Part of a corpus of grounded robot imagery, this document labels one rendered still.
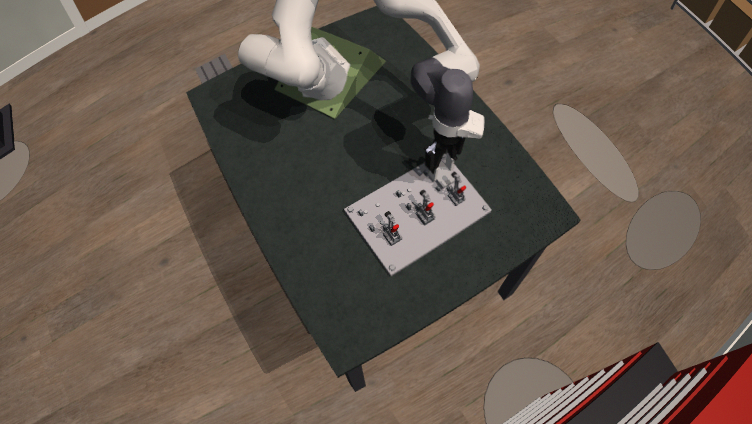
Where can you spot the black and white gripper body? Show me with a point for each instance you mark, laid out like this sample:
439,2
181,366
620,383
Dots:
439,139

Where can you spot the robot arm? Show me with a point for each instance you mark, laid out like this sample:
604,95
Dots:
445,80

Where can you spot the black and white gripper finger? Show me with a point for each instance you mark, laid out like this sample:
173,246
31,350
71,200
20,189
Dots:
433,159
451,155

